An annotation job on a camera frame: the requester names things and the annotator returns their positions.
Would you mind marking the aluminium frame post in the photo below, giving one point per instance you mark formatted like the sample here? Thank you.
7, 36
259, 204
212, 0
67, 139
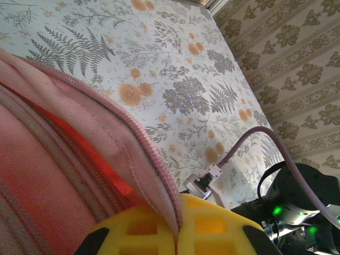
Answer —
212, 5

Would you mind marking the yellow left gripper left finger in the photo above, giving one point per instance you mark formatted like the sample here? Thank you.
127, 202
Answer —
138, 236

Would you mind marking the floral tablecloth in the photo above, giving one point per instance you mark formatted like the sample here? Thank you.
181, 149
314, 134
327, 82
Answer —
159, 66

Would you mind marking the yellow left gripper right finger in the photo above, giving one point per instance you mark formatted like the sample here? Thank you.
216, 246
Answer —
212, 239

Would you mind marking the pink backpack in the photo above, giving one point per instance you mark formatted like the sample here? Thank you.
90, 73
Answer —
53, 172

